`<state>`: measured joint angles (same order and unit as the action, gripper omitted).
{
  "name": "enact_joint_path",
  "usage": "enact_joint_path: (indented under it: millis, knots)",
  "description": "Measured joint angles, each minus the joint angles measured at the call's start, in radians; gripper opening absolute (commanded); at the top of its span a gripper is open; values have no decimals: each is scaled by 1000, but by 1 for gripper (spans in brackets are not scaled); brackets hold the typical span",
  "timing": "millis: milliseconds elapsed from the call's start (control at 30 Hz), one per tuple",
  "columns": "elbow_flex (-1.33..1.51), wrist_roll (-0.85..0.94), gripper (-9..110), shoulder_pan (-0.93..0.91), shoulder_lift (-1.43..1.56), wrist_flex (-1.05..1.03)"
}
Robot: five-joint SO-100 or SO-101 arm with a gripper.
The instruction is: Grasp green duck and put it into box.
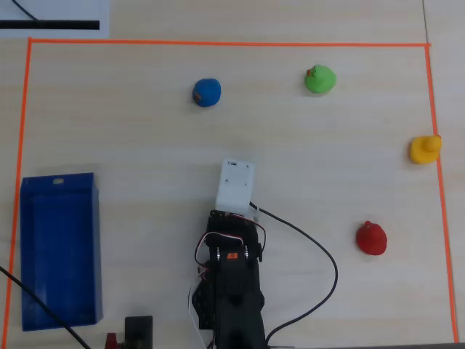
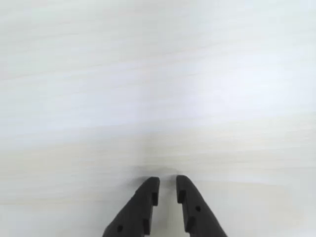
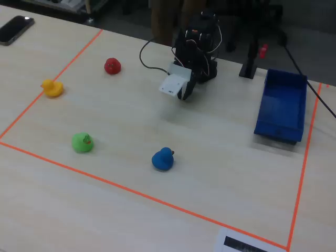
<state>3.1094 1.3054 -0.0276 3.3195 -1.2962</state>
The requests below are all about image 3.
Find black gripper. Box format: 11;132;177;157
173;31;208;101

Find green rubber duck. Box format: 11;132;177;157
71;132;95;154

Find blue rubber duck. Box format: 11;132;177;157
151;146;175;172

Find red rubber duck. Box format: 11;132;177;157
103;57;122;76

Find blue plastic box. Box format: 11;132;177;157
253;68;308;144

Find yellow rubber duck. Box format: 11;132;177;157
40;79;65;98

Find black clamp stand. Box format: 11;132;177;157
238;36;260;79

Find brown trousers of person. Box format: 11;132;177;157
150;0;201;47

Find orange tape strip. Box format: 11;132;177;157
286;82;323;251
0;28;104;140
0;141;289;250

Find white paper label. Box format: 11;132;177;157
214;227;287;252

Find black smartphone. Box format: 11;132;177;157
0;15;36;47

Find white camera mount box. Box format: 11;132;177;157
158;62;193;99

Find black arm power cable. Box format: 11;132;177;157
139;37;169;73

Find white red servo wire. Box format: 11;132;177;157
208;22;223;55

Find thin black diagonal cable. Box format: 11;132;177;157
282;43;336;119

